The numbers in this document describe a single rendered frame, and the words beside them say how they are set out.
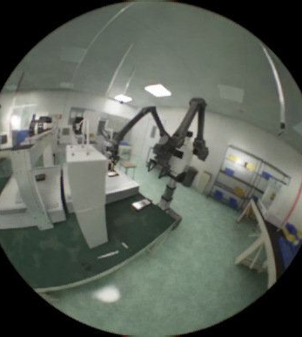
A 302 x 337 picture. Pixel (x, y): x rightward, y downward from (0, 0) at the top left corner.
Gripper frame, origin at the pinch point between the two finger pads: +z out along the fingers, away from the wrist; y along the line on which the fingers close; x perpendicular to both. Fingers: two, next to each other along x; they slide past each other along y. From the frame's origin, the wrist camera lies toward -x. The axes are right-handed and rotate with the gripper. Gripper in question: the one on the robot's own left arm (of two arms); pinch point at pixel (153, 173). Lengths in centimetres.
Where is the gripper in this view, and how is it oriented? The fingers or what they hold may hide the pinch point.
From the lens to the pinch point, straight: 57.9
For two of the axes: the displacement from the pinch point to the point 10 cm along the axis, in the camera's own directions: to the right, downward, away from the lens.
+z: -5.8, 8.1, -0.5
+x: 5.4, 4.3, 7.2
